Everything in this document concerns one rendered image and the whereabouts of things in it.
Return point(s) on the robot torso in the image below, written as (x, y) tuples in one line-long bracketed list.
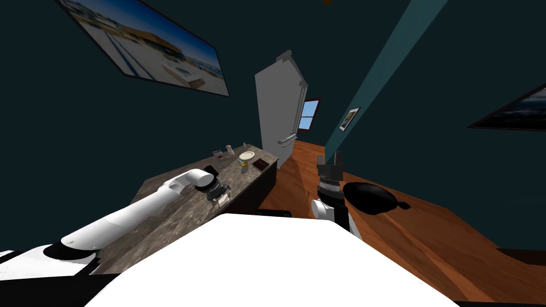
[(273, 264)]

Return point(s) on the small yellow cup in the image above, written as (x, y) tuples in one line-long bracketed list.
[(244, 163)]

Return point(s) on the dark landscape picture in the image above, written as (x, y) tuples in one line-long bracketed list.
[(518, 111)]

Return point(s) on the pale round plate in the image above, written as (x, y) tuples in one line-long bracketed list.
[(246, 156)]

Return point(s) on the red framed window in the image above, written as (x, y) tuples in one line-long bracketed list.
[(308, 114)]

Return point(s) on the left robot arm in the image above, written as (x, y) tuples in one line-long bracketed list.
[(128, 215)]

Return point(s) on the large beach picture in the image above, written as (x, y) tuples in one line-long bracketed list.
[(149, 47)]

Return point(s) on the small white framed picture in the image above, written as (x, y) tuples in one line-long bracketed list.
[(349, 119)]

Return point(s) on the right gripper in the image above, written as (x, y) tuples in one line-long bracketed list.
[(330, 172)]

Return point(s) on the white shaker with red cap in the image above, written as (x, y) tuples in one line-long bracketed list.
[(229, 149)]

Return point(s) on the grey fridge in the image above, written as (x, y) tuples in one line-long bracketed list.
[(277, 111)]

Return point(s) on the small black and red box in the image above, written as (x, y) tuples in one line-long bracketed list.
[(218, 154)]

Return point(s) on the dark brown book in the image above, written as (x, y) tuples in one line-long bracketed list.
[(260, 165)]

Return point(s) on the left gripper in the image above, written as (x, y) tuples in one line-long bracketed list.
[(214, 190)]

